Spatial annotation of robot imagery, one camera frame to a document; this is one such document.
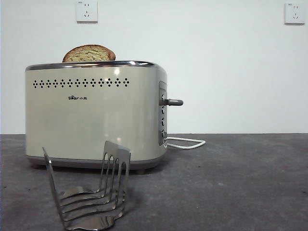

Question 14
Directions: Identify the grey toaster lever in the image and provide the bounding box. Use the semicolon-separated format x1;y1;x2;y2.
164;98;184;107

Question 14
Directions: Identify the brown bread slice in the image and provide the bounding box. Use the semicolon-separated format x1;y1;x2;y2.
62;44;116;63

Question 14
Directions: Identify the shiny metal toast rack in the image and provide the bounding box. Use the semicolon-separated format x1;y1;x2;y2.
42;141;132;231

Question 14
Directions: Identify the cream two-slot toaster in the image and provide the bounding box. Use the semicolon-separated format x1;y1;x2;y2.
25;59;168;175

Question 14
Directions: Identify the white power cable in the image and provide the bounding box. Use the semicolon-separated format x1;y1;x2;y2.
164;136;206;150

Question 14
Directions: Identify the white wall socket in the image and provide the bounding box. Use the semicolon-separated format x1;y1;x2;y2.
76;0;99;24
284;2;306;25

